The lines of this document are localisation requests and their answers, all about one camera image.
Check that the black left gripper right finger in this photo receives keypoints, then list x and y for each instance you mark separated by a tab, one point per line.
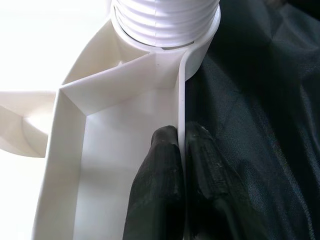
215	200

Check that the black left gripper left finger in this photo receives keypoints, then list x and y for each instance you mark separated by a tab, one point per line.
157	195

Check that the white plastic children table top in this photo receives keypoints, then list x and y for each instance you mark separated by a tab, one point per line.
112	137

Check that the white plastic table leg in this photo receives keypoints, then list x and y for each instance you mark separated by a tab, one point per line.
165	22

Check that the black tablecloth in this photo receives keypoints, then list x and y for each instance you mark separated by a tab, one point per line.
262	112

